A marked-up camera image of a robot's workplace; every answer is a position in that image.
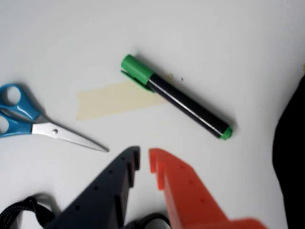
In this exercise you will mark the black fabric bag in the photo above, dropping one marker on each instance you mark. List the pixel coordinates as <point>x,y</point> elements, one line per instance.
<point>293,155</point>

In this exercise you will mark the wide beige masking tape strip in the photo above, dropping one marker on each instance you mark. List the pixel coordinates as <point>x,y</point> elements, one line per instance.
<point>107,100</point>

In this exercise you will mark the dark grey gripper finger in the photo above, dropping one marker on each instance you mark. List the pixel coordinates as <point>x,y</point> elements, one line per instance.
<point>102,195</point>

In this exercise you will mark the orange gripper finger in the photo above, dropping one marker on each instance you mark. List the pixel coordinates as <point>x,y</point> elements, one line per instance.
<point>190,198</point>

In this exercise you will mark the green capped black marker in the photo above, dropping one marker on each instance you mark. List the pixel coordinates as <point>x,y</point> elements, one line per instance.
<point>186,102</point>

